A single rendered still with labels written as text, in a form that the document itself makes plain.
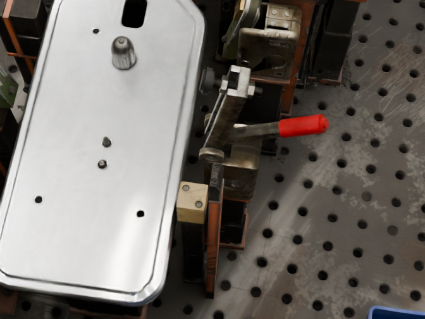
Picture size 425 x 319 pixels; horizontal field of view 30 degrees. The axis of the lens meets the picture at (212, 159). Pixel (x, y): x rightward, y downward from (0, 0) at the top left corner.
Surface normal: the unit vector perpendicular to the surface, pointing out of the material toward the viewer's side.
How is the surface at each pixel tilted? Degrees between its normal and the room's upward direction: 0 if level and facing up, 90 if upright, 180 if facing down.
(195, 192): 0
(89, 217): 0
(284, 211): 0
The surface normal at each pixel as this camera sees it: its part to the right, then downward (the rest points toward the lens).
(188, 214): -0.14, 0.91
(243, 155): 0.01, -0.38
